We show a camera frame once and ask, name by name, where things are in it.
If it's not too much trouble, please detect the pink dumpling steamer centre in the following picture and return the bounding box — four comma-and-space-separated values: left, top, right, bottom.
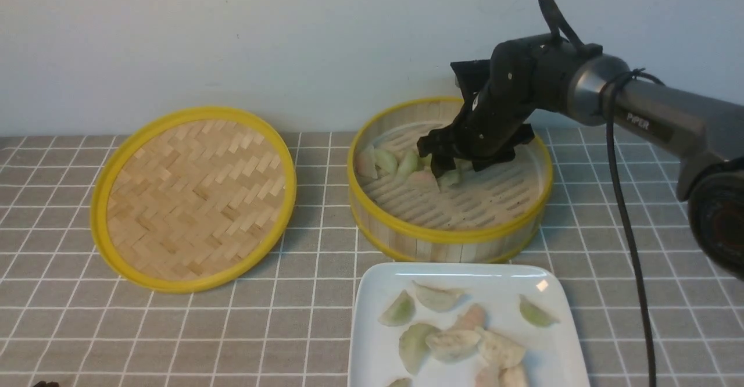
406, 169, 439, 193

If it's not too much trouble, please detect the beige dumpling plate bottom right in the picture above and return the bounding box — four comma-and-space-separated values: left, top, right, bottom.
499, 364, 530, 387

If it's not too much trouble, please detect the green dumpling plate left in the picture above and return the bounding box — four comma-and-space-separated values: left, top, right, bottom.
378, 289, 416, 328

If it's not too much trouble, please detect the bamboo steamer lid yellow rim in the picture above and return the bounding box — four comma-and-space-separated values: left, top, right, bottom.
90, 106, 297, 293

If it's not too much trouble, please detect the large green dumpling plate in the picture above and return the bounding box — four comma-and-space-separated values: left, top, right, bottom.
398, 322, 441, 375

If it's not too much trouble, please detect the green dumpling steamer front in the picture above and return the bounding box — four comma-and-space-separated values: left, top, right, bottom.
518, 295, 560, 328

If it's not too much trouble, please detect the green dumpling plate bottom edge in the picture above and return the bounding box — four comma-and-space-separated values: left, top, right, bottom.
387, 377, 413, 387

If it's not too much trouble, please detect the pale pink dumpling in steamer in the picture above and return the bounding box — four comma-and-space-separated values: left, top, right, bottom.
355, 145, 379, 180

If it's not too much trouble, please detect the white square plate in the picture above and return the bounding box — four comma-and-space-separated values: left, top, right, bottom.
348, 262, 591, 387

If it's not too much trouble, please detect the bamboo steamer basket yellow rim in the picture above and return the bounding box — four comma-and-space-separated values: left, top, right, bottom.
346, 98, 555, 263

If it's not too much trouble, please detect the green dumpling steamer back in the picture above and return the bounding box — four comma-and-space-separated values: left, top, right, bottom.
419, 154, 432, 169

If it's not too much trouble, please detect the dark object bottom left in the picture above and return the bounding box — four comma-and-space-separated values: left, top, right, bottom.
32, 380, 59, 387

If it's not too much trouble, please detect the pink dumpling plate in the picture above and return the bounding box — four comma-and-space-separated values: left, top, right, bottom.
474, 364, 500, 387
450, 303, 487, 331

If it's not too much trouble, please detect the pink dumpling plate bottom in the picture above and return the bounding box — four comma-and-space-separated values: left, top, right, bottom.
474, 364, 500, 387

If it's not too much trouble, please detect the beige dumpling plate centre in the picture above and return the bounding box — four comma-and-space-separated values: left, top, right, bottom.
425, 329, 481, 363

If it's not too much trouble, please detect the pink dumpling plate centre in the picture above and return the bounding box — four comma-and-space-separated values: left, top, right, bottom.
450, 303, 487, 331

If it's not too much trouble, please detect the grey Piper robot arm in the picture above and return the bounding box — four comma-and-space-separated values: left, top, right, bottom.
417, 33, 743, 278

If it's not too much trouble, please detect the black cable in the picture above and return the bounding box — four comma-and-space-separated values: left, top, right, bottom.
537, 0, 664, 387

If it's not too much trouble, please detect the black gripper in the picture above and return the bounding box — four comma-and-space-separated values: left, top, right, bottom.
416, 34, 582, 177

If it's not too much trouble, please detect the beige dumpling plate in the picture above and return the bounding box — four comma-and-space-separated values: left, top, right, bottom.
425, 329, 481, 363
499, 364, 530, 387
475, 328, 527, 370

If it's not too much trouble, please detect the pale dumpling plate top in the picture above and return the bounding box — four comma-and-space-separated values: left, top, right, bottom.
413, 281, 466, 313

